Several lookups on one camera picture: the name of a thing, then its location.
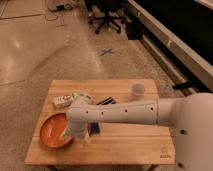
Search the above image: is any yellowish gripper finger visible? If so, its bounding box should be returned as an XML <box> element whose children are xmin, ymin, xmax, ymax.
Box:
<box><xmin>83</xmin><ymin>132</ymin><xmax>90</xmax><ymax>146</ymax></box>
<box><xmin>60</xmin><ymin>129</ymin><xmax>69</xmax><ymax>139</ymax></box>

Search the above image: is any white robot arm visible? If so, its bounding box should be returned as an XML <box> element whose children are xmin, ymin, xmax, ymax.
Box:
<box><xmin>64</xmin><ymin>93</ymin><xmax>213</xmax><ymax>171</ymax></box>

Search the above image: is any orange ceramic bowl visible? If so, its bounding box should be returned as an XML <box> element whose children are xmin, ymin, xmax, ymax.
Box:
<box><xmin>39</xmin><ymin>113</ymin><xmax>73</xmax><ymax>148</ymax></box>

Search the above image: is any blue cloth piece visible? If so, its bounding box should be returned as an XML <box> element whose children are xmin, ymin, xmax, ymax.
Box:
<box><xmin>89</xmin><ymin>122</ymin><xmax>100</xmax><ymax>135</ymax></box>

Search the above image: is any black rectangular case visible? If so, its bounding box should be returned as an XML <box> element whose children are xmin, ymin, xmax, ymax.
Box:
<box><xmin>97</xmin><ymin>97</ymin><xmax>116</xmax><ymax>105</ymax></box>

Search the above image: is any wooden table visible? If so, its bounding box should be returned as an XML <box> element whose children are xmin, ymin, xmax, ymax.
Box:
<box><xmin>25</xmin><ymin>79</ymin><xmax>175</xmax><ymax>169</ymax></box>

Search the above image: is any translucent plastic cup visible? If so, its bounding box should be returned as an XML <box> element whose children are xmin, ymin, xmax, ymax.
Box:
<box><xmin>131</xmin><ymin>83</ymin><xmax>145</xmax><ymax>101</ymax></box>

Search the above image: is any blue tape cross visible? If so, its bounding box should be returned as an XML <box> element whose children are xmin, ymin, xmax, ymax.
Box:
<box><xmin>100</xmin><ymin>48</ymin><xmax>113</xmax><ymax>56</ymax></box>

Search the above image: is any black box on floor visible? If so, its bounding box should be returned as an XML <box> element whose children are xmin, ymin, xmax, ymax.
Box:
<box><xmin>125</xmin><ymin>22</ymin><xmax>143</xmax><ymax>40</ymax></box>

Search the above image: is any black office chair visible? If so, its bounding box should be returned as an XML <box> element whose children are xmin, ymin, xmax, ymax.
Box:
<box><xmin>84</xmin><ymin>0</ymin><xmax>127</xmax><ymax>34</ymax></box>

